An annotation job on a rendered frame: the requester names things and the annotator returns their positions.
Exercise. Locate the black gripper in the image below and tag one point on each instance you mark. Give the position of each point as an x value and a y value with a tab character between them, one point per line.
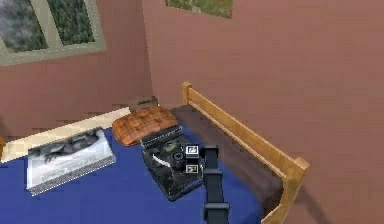
177	156

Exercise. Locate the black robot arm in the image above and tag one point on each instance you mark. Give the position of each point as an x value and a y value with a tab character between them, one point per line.
212	186

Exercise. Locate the black old fashioned typewriter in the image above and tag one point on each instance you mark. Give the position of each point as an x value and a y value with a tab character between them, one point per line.
166	173

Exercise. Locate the wooden bed with blue cover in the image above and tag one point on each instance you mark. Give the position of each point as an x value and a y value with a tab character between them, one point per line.
140	186

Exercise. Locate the orange checked pillow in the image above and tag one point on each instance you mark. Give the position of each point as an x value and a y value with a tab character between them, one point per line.
144	125

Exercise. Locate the grey framed window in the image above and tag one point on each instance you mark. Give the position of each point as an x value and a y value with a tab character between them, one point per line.
46	26

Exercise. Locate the green framed wall picture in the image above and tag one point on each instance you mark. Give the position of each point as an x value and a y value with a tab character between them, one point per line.
201	7

